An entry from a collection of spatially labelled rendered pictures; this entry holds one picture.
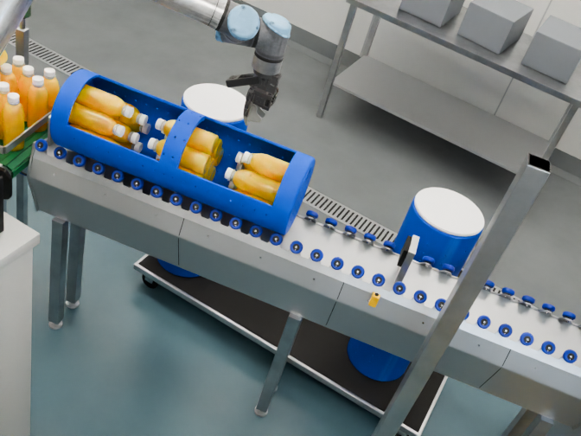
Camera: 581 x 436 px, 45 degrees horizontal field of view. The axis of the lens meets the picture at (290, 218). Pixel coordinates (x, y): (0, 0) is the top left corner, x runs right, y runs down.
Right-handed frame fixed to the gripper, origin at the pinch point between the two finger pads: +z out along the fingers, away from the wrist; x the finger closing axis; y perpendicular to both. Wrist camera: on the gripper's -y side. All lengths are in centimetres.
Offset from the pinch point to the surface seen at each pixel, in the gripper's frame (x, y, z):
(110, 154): -13.7, -39.1, 23.4
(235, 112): 45, -15, 26
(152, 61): 236, -130, 129
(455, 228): 25, 81, 25
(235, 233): -10.6, 8.8, 37.2
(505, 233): -36, 82, -20
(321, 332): 37, 51, 114
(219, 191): -13.9, 0.4, 20.5
